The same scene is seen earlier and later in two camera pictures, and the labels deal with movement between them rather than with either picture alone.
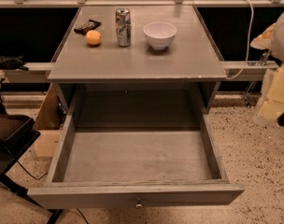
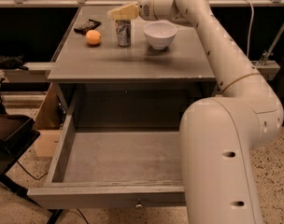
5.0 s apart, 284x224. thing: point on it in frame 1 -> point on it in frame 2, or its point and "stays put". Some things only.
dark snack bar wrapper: (88, 26) stays put
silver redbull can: (123, 26) stays put
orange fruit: (92, 37) stays put
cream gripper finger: (264, 40) -> (146, 8)
